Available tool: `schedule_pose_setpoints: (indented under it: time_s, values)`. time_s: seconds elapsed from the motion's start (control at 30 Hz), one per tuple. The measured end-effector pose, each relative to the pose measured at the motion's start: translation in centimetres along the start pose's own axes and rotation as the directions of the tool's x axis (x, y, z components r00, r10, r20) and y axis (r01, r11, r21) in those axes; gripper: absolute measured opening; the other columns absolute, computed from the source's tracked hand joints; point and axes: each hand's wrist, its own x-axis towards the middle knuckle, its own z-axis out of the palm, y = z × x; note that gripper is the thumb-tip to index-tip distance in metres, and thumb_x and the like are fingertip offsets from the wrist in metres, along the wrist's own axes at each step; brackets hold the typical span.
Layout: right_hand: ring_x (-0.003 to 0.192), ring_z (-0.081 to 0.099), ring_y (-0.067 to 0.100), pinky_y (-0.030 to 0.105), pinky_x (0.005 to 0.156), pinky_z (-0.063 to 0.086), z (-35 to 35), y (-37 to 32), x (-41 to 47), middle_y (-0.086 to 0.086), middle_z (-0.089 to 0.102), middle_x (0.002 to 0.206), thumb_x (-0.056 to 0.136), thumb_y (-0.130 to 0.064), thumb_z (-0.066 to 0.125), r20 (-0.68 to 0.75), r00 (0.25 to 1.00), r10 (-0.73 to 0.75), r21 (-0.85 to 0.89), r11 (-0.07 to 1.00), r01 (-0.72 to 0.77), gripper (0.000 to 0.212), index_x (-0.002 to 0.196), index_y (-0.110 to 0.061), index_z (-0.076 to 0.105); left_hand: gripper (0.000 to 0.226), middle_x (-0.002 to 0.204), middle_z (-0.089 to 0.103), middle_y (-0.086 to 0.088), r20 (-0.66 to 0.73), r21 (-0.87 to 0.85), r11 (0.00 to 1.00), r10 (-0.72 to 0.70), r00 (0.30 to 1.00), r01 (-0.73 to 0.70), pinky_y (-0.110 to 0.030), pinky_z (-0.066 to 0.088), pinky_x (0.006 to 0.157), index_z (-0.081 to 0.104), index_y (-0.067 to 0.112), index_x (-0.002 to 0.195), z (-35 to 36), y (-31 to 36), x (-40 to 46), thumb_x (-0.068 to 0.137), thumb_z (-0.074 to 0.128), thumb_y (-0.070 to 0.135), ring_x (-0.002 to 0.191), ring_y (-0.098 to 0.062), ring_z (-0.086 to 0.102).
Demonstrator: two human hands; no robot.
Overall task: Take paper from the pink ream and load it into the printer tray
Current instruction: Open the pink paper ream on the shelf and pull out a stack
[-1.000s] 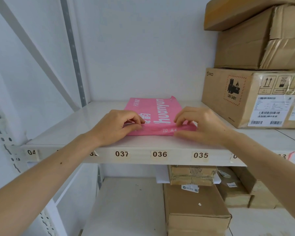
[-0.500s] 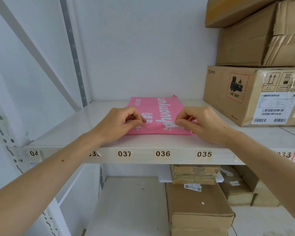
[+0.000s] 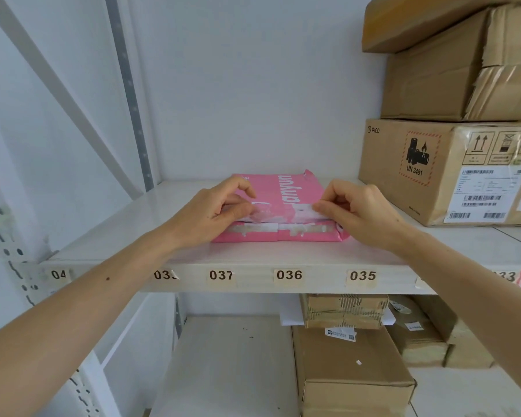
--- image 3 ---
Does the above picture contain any person's right hand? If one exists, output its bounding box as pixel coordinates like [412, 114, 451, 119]
[313, 179, 412, 257]

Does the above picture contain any person's left hand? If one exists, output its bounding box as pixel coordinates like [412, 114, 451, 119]
[170, 175, 258, 253]

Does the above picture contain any pink plastic mailer package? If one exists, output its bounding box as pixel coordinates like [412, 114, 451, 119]
[211, 171, 351, 244]

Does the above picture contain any white shipping label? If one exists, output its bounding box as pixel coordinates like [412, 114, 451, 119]
[242, 202, 336, 225]

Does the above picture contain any person's right forearm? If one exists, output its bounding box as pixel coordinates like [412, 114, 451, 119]
[397, 228, 521, 417]

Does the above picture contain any person's left forearm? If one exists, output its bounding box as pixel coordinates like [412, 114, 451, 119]
[0, 223, 188, 417]

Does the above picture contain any printed brown cardboard box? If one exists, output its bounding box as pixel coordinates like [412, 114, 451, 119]
[358, 118, 521, 227]

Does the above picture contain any row of shelf number labels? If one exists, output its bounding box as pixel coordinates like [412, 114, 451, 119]
[49, 267, 518, 286]

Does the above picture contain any small taped cardboard box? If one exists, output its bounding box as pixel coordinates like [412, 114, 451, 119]
[300, 293, 390, 330]

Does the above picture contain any white metal shelving rack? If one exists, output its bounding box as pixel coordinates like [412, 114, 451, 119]
[0, 0, 521, 417]

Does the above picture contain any cardboard box with white label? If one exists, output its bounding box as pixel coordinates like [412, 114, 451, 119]
[387, 295, 449, 368]

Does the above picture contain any large plain cardboard box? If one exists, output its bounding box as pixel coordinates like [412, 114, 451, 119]
[292, 325, 417, 417]

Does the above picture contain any worn brown cardboard box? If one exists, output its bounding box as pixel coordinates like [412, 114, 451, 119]
[380, 5, 521, 122]

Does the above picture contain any flat brown cardboard box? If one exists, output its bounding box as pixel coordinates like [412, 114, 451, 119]
[362, 0, 521, 54]

